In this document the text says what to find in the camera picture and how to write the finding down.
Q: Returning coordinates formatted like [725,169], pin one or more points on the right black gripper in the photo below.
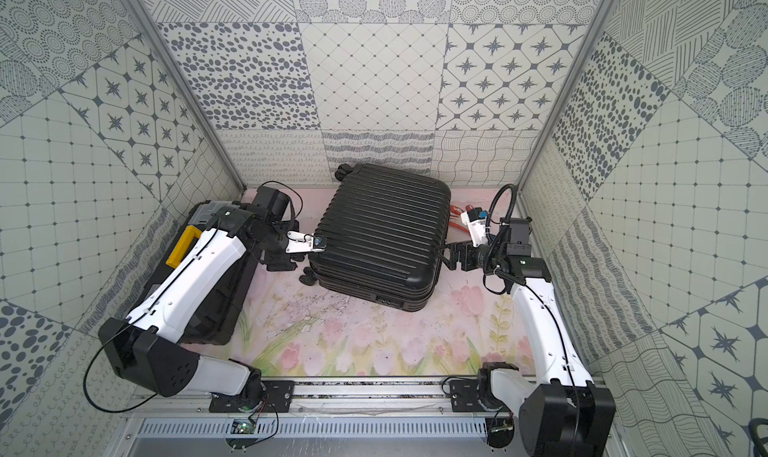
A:
[467,250]

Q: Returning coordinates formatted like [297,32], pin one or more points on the black toolbox with yellow handle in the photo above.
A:
[171,307]

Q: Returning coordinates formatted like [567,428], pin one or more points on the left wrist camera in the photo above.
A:
[272,202]

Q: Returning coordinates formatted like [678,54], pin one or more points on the black hard-shell suitcase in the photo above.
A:
[384,232]

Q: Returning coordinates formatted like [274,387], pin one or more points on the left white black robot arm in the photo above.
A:
[143,348]

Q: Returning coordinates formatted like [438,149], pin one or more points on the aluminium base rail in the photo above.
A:
[325,397]

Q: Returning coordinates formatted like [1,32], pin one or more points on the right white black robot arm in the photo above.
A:
[563,412]

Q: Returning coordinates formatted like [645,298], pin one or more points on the floral pink table mat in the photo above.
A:
[289,329]

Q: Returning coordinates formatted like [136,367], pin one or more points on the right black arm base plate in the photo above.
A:
[465,397]

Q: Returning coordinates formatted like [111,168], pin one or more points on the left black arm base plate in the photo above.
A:
[276,394]

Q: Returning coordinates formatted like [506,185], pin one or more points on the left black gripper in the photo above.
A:
[283,252]

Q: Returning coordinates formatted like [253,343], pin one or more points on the red and white work glove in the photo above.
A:
[461,217]

